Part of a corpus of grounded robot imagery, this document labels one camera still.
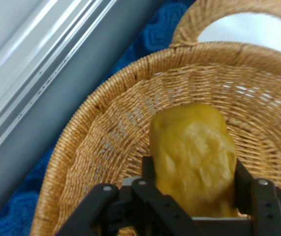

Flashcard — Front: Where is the yellow-orange toy potato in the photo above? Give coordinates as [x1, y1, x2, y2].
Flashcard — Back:
[149, 103, 238, 220]

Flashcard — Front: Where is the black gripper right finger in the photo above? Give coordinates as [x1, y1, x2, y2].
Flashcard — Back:
[233, 158, 281, 236]

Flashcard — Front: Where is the woven wicker basket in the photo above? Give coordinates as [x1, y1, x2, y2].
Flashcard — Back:
[29, 0, 281, 236]

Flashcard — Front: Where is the long aluminium frame rail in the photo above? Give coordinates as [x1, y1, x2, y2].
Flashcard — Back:
[0, 0, 167, 223]

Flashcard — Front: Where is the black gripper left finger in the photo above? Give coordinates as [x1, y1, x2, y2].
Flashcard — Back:
[54, 155, 205, 236]

